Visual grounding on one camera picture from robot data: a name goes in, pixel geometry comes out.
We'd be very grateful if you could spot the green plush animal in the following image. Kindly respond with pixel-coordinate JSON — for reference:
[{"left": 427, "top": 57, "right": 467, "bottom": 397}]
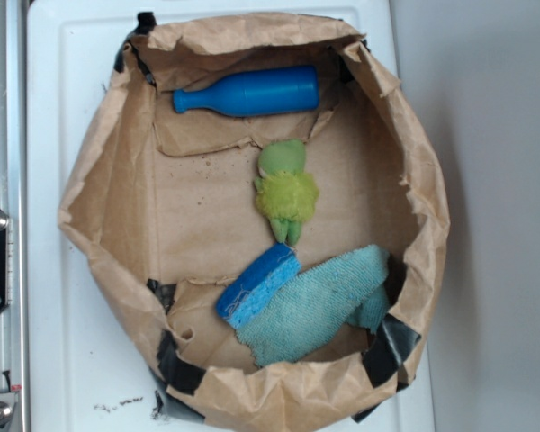
[{"left": 254, "top": 139, "right": 320, "bottom": 247}]

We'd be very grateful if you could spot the blue sponge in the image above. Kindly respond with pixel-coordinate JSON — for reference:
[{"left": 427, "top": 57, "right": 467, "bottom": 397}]
[{"left": 215, "top": 243, "right": 302, "bottom": 329}]

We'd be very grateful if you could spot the teal terry cloth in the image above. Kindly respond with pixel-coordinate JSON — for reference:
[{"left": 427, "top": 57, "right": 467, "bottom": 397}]
[{"left": 237, "top": 245, "right": 390, "bottom": 367}]

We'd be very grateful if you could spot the brown paper bag bin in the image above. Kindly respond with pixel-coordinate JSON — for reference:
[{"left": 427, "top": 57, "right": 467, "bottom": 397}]
[{"left": 58, "top": 13, "right": 450, "bottom": 431}]

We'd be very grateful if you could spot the blue plastic bottle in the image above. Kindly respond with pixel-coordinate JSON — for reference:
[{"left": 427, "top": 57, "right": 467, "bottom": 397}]
[{"left": 173, "top": 66, "right": 320, "bottom": 117}]

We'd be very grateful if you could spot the aluminium frame rail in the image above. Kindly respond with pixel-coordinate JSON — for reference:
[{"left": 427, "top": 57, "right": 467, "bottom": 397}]
[{"left": 0, "top": 1, "right": 31, "bottom": 431}]

